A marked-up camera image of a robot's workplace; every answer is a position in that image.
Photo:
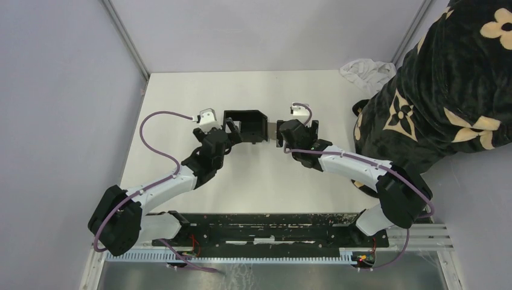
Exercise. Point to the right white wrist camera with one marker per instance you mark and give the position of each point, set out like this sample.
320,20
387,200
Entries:
300,110

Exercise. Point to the aluminium frame rail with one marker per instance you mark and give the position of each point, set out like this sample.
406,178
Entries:
422,237

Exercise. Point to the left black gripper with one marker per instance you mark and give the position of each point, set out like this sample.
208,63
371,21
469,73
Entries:
235,137

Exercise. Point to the white crumpled cloth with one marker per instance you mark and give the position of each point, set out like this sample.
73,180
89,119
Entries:
368,75

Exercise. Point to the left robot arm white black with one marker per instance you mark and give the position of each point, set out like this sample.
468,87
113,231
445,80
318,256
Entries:
123,218

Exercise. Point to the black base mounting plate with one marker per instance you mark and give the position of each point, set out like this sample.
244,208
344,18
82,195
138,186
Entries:
293,235

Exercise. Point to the black floral plush blanket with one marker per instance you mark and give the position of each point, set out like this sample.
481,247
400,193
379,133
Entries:
451,94

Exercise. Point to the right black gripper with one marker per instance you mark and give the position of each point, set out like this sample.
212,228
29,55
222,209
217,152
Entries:
313,130

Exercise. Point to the grey slotted cable duct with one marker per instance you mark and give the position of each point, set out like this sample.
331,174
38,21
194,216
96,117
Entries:
166,256

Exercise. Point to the black plastic card box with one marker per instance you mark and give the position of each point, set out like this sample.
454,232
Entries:
252,124

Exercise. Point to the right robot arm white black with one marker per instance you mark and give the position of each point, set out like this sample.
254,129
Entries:
402,193

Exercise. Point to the grey leather card holder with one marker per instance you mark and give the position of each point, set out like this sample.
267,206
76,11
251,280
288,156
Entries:
272,130

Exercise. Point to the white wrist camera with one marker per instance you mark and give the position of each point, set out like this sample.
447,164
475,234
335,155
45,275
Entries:
300,110
207,120

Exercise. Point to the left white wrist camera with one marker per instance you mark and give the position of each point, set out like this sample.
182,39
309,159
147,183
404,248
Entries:
207,120

